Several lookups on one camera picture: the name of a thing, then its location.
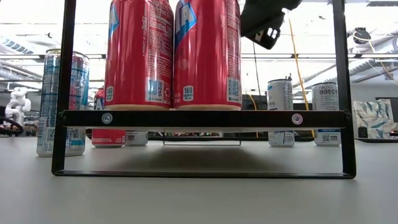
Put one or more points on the silver blue Red Bull can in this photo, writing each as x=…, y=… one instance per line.
x=46, y=102

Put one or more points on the black aluminium rig frame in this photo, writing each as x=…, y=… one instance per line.
x=376, y=140

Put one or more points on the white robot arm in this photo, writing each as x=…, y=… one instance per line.
x=17, y=102

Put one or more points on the leaf patterned cloth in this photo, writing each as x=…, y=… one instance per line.
x=373, y=118

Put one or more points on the white Celsius energy can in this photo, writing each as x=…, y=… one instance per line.
x=280, y=96
x=325, y=96
x=136, y=138

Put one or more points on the black curved tube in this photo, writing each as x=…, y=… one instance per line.
x=18, y=126

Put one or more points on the red Fanta soda can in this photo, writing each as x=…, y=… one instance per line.
x=208, y=62
x=136, y=62
x=109, y=138

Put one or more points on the small black cylinder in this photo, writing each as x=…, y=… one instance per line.
x=362, y=132

